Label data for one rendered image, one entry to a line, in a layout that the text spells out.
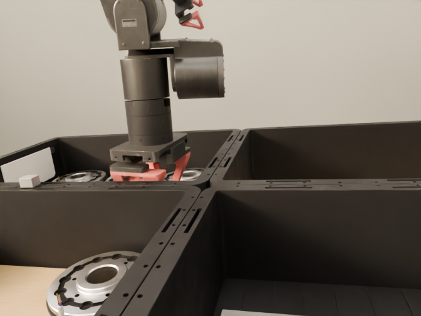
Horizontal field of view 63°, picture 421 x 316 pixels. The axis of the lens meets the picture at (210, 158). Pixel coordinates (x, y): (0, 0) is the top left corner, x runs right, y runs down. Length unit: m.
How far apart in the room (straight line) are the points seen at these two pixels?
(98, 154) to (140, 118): 0.33
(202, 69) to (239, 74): 3.04
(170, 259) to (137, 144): 0.22
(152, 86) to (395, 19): 3.46
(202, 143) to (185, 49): 0.27
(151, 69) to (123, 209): 0.16
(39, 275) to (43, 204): 0.09
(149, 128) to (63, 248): 0.18
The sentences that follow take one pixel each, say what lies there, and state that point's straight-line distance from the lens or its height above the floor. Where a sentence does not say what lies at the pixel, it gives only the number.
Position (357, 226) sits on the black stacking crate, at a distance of 0.36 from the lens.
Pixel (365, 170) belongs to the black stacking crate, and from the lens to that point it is 0.66.
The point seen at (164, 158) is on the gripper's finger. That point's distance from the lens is 0.44.
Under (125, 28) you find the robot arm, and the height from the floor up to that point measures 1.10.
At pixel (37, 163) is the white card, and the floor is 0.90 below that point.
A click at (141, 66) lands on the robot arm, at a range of 0.42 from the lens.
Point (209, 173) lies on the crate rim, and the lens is 0.40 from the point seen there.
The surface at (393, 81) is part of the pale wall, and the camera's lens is 3.81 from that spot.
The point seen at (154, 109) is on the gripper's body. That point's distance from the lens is 0.42.
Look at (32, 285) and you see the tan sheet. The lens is 0.46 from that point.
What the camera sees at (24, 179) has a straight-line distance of 0.46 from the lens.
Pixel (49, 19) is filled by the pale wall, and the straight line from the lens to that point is 3.84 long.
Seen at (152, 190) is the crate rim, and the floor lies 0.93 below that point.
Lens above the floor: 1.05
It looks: 15 degrees down
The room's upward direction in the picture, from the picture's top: 5 degrees counter-clockwise
